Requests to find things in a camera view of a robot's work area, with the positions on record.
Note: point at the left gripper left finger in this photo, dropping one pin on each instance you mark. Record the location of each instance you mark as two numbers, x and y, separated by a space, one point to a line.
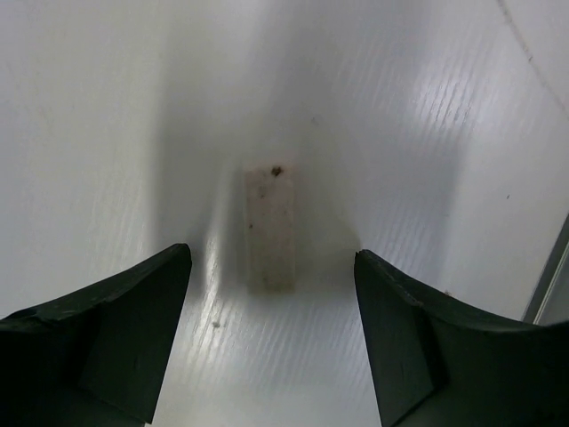
96 356

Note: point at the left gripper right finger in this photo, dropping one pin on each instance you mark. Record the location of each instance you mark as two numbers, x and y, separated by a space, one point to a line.
437 361

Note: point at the grey white eraser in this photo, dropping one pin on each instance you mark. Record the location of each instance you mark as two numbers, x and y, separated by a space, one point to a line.
269 226

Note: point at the aluminium frame rail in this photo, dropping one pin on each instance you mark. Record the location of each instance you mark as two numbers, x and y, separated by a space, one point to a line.
548 277

